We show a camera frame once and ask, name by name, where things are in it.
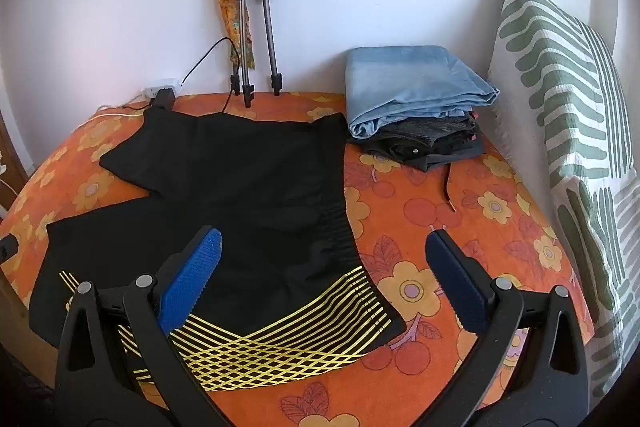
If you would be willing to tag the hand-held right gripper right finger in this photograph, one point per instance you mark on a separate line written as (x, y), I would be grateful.
(457, 279)

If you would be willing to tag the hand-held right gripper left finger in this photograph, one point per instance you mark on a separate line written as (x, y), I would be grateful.
(192, 279)

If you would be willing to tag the black pants with yellow stripes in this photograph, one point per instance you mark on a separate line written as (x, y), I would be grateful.
(240, 197)

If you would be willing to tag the orange floral bed sheet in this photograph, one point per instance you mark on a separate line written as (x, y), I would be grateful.
(465, 227)

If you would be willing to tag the black power adapter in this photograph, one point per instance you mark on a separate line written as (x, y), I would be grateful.
(165, 99)

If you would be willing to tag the green striped white pillow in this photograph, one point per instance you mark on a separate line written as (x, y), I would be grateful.
(560, 117)

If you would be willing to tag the white power strip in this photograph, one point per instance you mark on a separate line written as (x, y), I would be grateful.
(162, 85)

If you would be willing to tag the folded light blue jeans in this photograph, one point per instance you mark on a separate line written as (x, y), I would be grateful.
(415, 87)

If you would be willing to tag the grey metal tripod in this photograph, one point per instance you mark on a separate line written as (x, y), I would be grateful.
(255, 7)

